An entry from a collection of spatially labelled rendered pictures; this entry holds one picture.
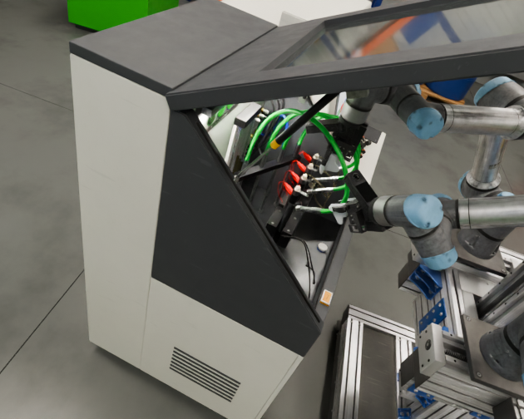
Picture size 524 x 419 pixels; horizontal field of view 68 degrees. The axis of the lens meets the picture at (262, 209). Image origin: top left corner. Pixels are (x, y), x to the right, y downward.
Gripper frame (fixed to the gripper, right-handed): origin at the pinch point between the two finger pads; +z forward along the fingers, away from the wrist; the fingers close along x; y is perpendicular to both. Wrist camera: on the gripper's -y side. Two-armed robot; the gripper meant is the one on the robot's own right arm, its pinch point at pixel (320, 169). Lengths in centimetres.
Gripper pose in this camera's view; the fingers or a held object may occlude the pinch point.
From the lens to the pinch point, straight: 127.3
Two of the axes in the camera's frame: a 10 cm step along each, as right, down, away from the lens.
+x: 3.7, -5.6, 7.5
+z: -2.6, 7.1, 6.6
